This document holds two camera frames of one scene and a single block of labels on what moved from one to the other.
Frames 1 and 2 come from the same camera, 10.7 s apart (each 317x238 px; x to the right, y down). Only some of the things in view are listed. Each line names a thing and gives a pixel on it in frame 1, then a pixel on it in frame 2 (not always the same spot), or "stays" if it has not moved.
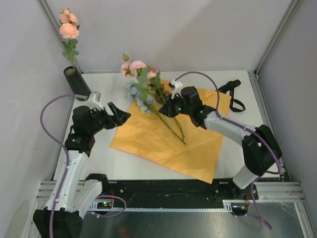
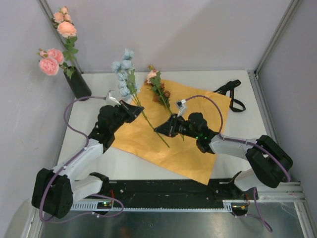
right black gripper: (167, 109) to (166, 128)
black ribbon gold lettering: (230, 87) stays
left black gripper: (119, 118) to (135, 110)
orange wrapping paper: (176, 142) stays
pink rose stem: (148, 84) to (52, 60)
